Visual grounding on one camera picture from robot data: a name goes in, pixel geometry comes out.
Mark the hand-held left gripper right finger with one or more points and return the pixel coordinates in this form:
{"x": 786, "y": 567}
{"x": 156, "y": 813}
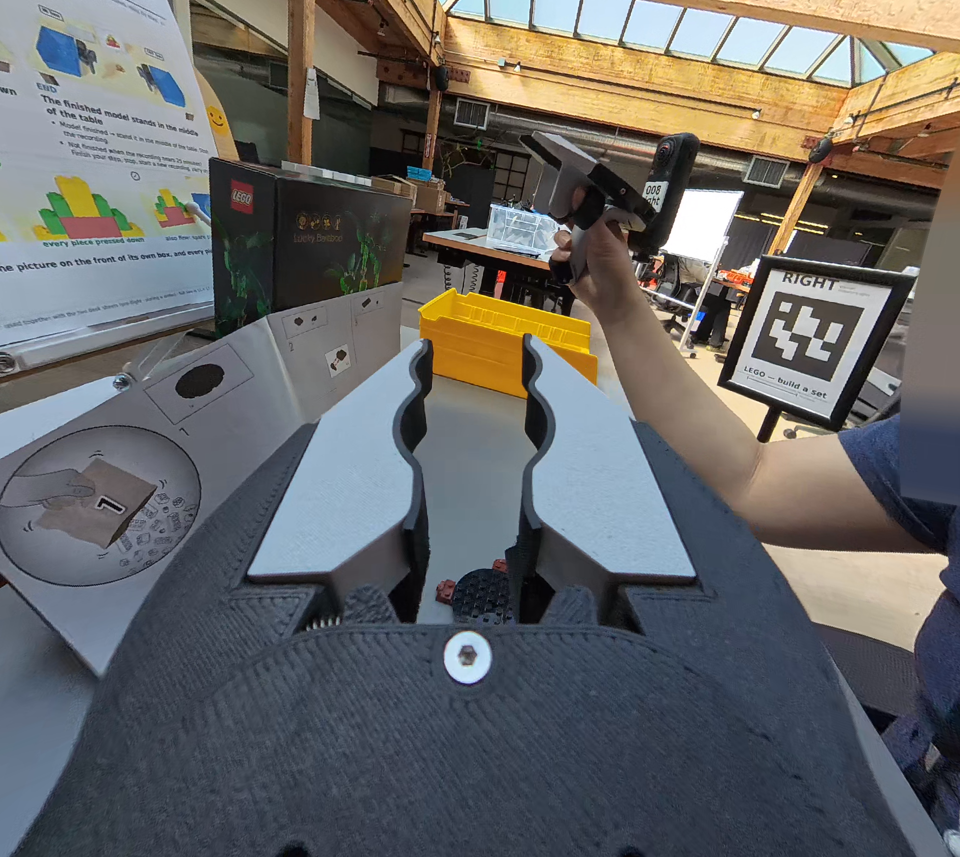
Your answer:
{"x": 600, "y": 497}

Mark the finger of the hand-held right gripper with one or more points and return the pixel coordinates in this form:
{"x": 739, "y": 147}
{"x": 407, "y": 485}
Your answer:
{"x": 566, "y": 186}

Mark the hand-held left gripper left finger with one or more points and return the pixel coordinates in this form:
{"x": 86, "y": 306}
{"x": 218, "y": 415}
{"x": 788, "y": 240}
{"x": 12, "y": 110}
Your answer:
{"x": 337, "y": 497}

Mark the white building instruction booklet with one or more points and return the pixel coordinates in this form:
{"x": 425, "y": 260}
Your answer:
{"x": 247, "y": 407}

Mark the round black brick plate model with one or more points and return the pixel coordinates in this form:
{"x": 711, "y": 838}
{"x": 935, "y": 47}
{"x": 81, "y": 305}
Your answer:
{"x": 480, "y": 591}

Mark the yellow plastic bin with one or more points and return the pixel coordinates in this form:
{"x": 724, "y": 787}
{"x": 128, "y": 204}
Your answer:
{"x": 480, "y": 347}

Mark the person's right forearm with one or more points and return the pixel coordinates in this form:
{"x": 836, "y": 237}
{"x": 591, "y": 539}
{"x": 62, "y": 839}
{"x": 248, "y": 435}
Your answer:
{"x": 712, "y": 437}

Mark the grey desk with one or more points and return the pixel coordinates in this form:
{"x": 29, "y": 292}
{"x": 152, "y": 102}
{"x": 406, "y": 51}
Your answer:
{"x": 465, "y": 467}

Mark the person's right hand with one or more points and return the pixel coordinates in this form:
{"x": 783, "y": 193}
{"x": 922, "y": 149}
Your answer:
{"x": 607, "y": 272}

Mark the clear plastic crate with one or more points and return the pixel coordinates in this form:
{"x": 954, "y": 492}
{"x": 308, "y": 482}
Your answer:
{"x": 517, "y": 231}

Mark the whiteboard on stand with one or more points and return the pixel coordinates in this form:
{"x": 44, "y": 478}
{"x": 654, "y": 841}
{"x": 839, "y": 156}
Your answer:
{"x": 705, "y": 227}

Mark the wooden background table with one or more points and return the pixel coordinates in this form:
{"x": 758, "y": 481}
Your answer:
{"x": 465, "y": 246}

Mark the brown cardboard box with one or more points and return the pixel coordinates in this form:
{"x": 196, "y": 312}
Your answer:
{"x": 427, "y": 197}

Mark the black bamboo print set box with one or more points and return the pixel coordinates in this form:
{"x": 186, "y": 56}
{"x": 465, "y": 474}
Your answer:
{"x": 315, "y": 257}

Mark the black framed marker sign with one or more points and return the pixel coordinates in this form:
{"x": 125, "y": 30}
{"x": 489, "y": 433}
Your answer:
{"x": 810, "y": 339}

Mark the yellow smiley sign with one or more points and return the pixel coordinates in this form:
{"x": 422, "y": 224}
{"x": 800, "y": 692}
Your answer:
{"x": 217, "y": 118}

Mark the white instruction poster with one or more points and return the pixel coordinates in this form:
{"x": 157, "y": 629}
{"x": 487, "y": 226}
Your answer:
{"x": 112, "y": 84}

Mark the wall air vent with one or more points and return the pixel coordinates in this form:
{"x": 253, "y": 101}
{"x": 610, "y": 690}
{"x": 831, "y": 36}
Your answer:
{"x": 765, "y": 171}
{"x": 472, "y": 113}

